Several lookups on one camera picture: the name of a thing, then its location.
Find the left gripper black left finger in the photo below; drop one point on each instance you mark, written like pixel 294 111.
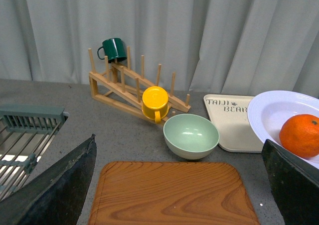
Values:
pixel 56 196

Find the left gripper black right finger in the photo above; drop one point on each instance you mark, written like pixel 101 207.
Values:
pixel 294 184

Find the orange fruit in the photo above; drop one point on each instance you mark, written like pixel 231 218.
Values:
pixel 300 135

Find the white round plate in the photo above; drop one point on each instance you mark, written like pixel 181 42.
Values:
pixel 268 111

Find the wooden cutting board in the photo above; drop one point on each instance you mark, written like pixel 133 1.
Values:
pixel 171 193

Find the green dish drainer rack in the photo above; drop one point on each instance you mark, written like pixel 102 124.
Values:
pixel 26 131

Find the beige bear tray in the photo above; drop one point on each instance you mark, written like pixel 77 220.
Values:
pixel 229 114

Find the light green bowl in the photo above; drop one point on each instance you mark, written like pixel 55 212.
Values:
pixel 190 136

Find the wooden peg drying rack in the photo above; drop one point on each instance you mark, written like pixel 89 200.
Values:
pixel 121 87

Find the yellow mug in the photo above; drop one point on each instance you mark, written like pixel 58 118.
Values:
pixel 155 103

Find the grey curtain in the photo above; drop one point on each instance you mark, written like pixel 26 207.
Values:
pixel 242 47

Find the dark green mug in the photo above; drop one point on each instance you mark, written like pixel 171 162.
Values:
pixel 113 48

